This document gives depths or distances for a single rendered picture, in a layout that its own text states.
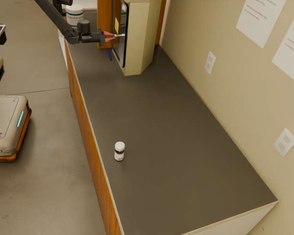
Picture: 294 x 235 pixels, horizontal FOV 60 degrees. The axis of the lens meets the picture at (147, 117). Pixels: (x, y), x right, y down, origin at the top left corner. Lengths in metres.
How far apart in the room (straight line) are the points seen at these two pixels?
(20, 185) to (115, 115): 1.19
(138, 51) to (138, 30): 0.14
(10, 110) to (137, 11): 1.50
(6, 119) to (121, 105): 1.25
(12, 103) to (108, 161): 1.55
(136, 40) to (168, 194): 0.91
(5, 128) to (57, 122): 0.55
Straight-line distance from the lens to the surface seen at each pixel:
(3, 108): 2.57
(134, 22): 1.54
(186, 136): 1.37
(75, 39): 1.59
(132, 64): 1.67
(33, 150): 2.53
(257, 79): 1.30
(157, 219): 1.09
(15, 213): 2.23
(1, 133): 2.35
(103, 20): 1.90
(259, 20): 1.29
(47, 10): 1.57
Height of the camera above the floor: 1.92
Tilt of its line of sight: 44 degrees down
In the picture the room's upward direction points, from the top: 10 degrees clockwise
